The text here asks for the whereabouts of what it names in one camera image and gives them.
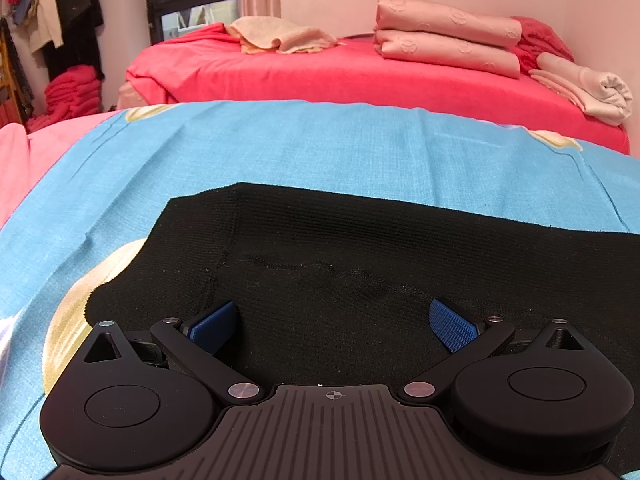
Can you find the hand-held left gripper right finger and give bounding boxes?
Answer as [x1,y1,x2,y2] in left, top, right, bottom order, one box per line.
[400,298,586,405]

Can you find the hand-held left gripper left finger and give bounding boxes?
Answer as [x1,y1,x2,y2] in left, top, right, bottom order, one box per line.
[82,301,265,406]

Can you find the black knit pants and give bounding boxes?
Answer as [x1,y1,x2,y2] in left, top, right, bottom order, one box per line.
[84,182,640,391]

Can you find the blue floral bedsheet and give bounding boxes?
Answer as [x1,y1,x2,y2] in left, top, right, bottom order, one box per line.
[0,100,640,461]

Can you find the pink bed sheet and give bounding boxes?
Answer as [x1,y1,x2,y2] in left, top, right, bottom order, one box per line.
[0,110,121,231]

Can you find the red bed sheet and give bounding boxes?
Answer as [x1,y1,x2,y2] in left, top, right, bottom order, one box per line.
[125,22,631,156]

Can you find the pile of red folded clothes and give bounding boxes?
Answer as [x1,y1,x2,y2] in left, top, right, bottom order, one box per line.
[25,65,103,133]

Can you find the cream folded blanket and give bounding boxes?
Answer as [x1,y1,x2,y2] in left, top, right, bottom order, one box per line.
[529,52,635,127]

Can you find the beige towel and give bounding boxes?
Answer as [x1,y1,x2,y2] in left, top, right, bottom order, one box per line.
[223,16,341,56]

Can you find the red crumpled cloth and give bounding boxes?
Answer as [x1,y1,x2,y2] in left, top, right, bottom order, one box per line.
[510,16,576,76]

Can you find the folded pink pillows stack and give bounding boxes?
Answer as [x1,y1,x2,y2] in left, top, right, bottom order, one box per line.
[372,0,523,51]

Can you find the hanging clothes on rack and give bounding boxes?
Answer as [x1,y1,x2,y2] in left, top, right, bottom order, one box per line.
[0,0,106,126]

